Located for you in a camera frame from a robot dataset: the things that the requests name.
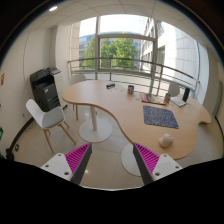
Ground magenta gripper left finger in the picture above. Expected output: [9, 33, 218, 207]
[40, 142, 93, 186]

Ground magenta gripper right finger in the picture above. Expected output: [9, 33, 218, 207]
[132, 142, 184, 186]

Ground white computer mouse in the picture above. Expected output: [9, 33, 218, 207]
[159, 134, 173, 148]

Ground dark patterned mouse pad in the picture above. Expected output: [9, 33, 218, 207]
[143, 105, 179, 129]

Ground curved wooden table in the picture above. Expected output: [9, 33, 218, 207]
[62, 80, 211, 159]

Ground white chair wooden legs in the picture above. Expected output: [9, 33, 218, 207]
[26, 99, 75, 149]

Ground small picture card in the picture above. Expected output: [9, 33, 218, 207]
[164, 93, 171, 104]

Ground open laptop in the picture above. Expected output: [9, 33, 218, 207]
[171, 88, 190, 107]

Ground dark mug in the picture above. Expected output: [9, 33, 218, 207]
[127, 85, 134, 94]

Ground black office printer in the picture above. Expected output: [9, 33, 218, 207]
[30, 68, 60, 112]

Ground white chair at right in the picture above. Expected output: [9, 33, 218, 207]
[168, 82, 180, 97]

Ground white chair behind table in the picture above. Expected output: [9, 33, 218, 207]
[70, 74, 86, 120]

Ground metal window railing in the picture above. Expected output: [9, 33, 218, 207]
[68, 57, 199, 96]

